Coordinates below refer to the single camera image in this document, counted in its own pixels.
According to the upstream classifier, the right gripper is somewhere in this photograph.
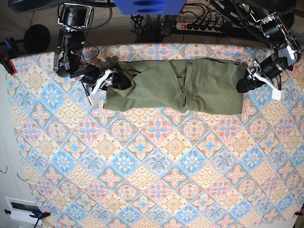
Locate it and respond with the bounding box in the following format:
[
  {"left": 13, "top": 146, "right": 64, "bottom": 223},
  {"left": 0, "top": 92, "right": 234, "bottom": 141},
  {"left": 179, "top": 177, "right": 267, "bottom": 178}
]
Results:
[{"left": 79, "top": 66, "right": 116, "bottom": 105}]

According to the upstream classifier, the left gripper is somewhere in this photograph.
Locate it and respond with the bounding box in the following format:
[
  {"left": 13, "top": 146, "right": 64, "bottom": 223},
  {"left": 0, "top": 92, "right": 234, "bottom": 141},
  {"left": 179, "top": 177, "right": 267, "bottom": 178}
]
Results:
[{"left": 246, "top": 54, "right": 288, "bottom": 100}]

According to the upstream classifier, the green t-shirt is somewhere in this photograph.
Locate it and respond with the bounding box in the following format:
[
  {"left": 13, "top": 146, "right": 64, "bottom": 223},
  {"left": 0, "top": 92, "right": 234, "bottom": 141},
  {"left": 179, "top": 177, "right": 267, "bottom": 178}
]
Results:
[{"left": 104, "top": 58, "right": 246, "bottom": 115}]

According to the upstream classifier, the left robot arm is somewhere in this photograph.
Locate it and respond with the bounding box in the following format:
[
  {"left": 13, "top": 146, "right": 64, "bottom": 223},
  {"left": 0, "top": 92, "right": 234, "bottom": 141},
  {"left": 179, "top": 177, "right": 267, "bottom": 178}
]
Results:
[{"left": 232, "top": 0, "right": 304, "bottom": 100}]

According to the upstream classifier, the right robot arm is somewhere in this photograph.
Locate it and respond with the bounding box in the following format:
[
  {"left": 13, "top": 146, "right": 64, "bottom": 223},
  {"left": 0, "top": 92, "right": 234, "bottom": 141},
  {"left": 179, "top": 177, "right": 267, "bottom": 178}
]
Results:
[{"left": 8, "top": 0, "right": 115, "bottom": 105}]

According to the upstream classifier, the black round stool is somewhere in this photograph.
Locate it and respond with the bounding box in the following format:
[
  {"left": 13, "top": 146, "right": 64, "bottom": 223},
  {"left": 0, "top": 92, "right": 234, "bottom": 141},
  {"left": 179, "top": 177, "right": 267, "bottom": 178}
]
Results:
[{"left": 23, "top": 24, "right": 51, "bottom": 54}]

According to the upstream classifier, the patterned tablecloth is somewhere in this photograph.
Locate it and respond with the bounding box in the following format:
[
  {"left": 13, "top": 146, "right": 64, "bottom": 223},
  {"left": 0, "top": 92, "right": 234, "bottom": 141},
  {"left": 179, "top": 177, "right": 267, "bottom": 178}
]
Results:
[{"left": 6, "top": 53, "right": 304, "bottom": 228}]

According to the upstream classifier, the blue clamp upper left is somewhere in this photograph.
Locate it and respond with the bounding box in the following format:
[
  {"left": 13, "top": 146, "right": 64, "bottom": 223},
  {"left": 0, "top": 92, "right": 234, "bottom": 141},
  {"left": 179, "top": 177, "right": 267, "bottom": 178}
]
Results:
[{"left": 0, "top": 38, "right": 18, "bottom": 76}]

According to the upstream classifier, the blue clamp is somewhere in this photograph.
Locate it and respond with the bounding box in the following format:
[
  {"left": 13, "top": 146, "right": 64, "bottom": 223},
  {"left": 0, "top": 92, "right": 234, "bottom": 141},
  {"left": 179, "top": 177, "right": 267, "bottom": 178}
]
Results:
[
  {"left": 0, "top": 38, "right": 18, "bottom": 76},
  {"left": 4, "top": 209, "right": 50, "bottom": 228}
]

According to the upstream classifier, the white power strip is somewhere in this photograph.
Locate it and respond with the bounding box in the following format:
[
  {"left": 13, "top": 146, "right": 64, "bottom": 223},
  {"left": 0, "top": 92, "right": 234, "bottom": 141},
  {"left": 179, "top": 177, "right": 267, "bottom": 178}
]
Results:
[{"left": 175, "top": 22, "right": 219, "bottom": 32}]

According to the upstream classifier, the orange clamp lower right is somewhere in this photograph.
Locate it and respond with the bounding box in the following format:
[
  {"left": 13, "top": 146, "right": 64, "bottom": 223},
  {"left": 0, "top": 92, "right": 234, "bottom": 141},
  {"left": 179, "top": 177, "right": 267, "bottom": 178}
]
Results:
[{"left": 294, "top": 211, "right": 304, "bottom": 216}]

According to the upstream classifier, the blue clamp lower left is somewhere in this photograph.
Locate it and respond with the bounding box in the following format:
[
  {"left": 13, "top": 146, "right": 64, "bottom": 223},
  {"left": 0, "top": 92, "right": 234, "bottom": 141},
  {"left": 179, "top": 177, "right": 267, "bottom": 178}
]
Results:
[{"left": 4, "top": 209, "right": 50, "bottom": 228}]

